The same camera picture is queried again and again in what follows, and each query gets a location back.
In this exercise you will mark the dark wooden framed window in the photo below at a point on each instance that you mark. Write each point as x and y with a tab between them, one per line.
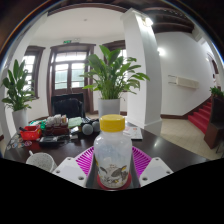
115	43
30	63

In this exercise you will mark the flat black device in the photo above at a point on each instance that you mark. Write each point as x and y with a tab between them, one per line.
50	140

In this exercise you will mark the green booklet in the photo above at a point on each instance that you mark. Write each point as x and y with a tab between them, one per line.
75	122

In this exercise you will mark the white speckled mug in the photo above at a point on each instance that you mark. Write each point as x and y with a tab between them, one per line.
41	162

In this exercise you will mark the white paper booklet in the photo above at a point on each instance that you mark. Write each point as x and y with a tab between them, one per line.
135	132

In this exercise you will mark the glowing white wall lamp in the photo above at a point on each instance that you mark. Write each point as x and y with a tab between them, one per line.
161	51

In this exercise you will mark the dark wooden planter stand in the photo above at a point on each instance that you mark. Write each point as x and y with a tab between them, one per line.
213	123

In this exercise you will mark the brown box of white packets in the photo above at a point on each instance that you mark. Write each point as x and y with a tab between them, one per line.
55	120

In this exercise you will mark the green exit sign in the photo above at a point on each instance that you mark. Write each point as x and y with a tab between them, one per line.
67	41

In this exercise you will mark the red carpeted staircase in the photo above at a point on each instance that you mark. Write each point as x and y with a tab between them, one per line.
201	118

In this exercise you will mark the yellow-capped white plastic bottle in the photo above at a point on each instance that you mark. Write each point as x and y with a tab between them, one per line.
113	150

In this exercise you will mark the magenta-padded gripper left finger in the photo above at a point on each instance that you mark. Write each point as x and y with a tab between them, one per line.
71	170

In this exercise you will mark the grey round device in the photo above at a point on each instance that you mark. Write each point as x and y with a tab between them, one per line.
87	129
96	126

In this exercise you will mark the black chair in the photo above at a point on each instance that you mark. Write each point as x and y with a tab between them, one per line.
68	106

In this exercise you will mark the dark wooden glazed double door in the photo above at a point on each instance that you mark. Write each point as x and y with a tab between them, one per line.
68	75

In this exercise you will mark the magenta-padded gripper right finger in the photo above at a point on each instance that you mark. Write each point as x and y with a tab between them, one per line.
154	170

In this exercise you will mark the green plant in white pot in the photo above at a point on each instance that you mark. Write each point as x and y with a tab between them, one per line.
20	120
109	107

